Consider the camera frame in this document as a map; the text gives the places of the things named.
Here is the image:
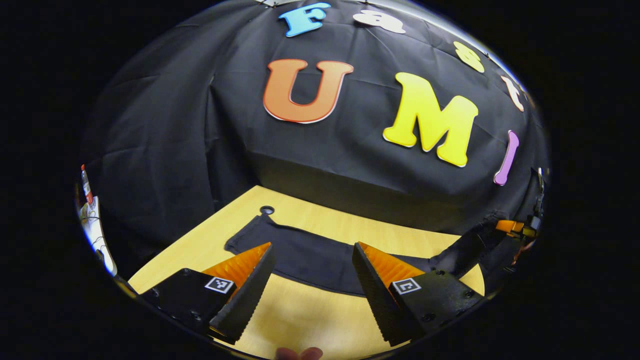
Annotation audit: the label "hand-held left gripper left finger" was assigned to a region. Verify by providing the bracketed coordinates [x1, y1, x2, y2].
[141, 242, 277, 346]

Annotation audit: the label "dark denim jeans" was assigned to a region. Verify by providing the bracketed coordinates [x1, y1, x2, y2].
[224, 212, 507, 297]

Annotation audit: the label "white equipment with cables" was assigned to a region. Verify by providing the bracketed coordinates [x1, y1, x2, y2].
[79, 196, 119, 277]

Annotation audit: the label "black backdrop cloth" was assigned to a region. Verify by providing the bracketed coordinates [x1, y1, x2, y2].
[80, 0, 550, 261]

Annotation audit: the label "red and white bottle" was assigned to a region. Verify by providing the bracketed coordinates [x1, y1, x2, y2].
[80, 164, 95, 206]

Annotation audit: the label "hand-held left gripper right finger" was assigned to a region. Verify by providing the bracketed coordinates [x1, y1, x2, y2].
[351, 242, 485, 347]

